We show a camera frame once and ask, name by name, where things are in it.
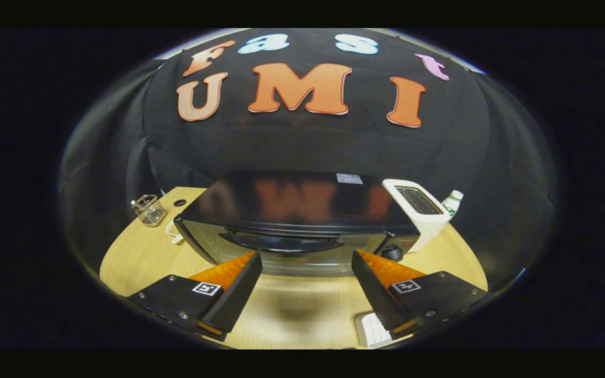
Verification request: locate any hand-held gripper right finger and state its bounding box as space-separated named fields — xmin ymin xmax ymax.
xmin=351 ymin=249 xmax=492 ymax=340

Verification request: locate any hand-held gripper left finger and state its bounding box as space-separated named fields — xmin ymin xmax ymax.
xmin=127 ymin=251 xmax=264 ymax=342

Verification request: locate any black toaster oven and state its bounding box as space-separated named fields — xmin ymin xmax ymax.
xmin=173 ymin=170 xmax=422 ymax=278

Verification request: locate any white pop-up toaster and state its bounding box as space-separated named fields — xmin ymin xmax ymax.
xmin=382 ymin=178 xmax=452 ymax=254

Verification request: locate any white plastic tray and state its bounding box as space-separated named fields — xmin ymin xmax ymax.
xmin=354 ymin=311 xmax=394 ymax=350

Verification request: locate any small white snack dish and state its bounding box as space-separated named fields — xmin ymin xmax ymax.
xmin=165 ymin=219 xmax=185 ymax=245

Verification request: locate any white bottle with green label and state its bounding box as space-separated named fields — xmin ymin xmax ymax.
xmin=442 ymin=190 xmax=465 ymax=219

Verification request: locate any black backdrop cloth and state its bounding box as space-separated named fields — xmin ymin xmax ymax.
xmin=58 ymin=28 xmax=558 ymax=295

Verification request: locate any wire mesh holder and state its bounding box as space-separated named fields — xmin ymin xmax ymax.
xmin=131 ymin=194 xmax=168 ymax=228

